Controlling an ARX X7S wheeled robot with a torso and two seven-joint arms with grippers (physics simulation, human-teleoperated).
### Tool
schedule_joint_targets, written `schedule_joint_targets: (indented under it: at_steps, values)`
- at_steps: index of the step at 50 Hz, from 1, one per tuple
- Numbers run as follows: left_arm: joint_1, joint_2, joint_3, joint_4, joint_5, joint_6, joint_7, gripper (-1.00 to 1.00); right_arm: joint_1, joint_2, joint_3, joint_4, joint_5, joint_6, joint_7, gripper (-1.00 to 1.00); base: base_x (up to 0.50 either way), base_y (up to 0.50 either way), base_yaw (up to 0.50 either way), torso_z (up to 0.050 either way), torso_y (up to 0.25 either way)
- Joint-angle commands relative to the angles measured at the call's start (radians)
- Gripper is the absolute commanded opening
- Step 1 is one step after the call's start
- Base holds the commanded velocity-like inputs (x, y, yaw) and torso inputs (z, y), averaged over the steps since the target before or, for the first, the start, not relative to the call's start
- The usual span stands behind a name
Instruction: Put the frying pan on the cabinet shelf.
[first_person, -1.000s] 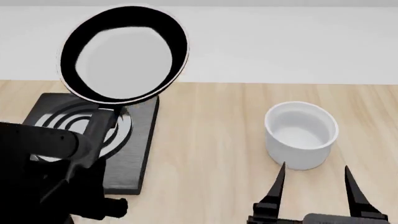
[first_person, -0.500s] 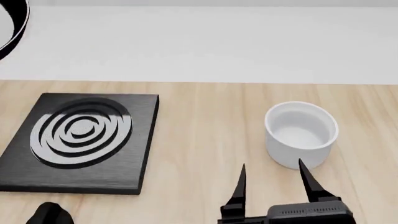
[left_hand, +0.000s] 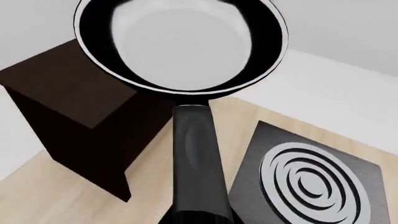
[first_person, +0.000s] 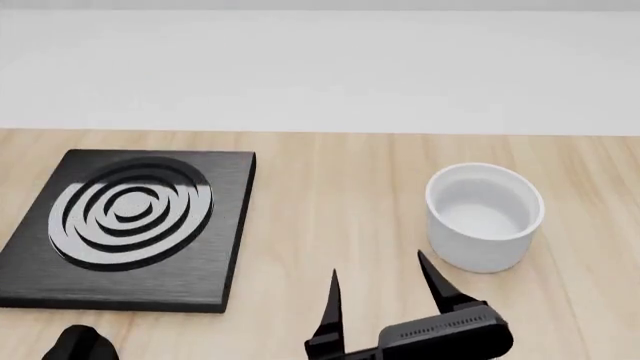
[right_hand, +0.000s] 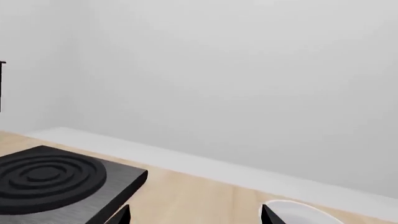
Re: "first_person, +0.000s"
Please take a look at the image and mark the white ceramic cup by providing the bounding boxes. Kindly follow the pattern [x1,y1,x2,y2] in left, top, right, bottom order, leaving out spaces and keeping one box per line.
[425,162,546,275]

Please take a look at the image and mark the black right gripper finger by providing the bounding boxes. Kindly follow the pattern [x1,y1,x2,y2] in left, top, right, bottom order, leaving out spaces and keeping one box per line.
[308,267,347,355]
[417,249,489,315]

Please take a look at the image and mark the black electric stove plate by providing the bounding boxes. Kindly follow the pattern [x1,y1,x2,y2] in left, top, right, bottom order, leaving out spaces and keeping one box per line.
[0,148,259,314]

